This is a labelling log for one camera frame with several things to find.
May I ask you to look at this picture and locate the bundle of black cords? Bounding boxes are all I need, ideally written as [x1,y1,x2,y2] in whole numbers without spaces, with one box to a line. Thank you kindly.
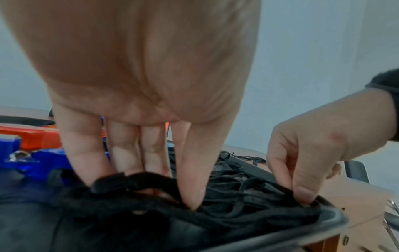
[46,150,322,229]

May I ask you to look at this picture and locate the chrome metal frame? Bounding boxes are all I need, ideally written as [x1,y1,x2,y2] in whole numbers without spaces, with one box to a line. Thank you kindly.
[381,198,399,247]

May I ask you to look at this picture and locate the black plastic tray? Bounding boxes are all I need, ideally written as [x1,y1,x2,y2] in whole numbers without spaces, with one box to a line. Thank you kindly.
[0,115,350,252]

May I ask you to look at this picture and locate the person's left hand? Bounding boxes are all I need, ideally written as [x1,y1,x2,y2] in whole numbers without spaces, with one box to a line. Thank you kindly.
[0,0,261,211]

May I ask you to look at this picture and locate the orange plastic holders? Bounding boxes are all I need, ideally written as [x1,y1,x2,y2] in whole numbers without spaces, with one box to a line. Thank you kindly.
[0,124,63,151]

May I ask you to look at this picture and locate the blue whistle apart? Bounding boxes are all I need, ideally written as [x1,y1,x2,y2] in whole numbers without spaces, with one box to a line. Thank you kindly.
[4,147,111,188]

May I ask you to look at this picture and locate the person's right hand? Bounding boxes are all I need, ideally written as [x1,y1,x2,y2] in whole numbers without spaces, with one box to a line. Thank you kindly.
[266,87,397,205]

